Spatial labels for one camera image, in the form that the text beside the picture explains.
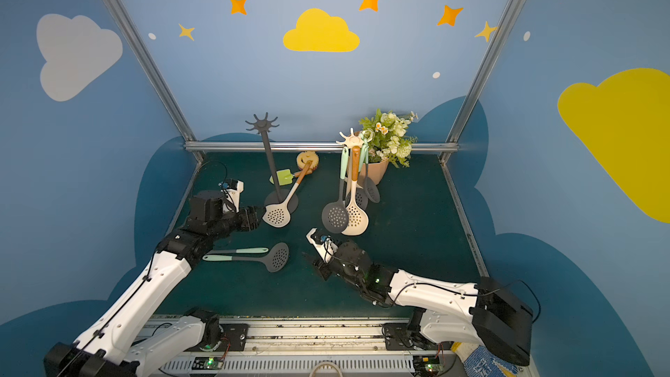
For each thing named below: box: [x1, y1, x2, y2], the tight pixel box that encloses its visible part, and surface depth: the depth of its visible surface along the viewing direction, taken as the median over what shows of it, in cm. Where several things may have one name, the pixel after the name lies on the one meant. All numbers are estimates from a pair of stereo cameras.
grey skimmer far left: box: [205, 247, 270, 254], surface depth 93 cm
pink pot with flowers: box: [358, 109, 418, 186], surface depth 92 cm
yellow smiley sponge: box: [295, 150, 320, 175], surface depth 121 cm
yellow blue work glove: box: [451, 342, 520, 377], surface depth 71 cm
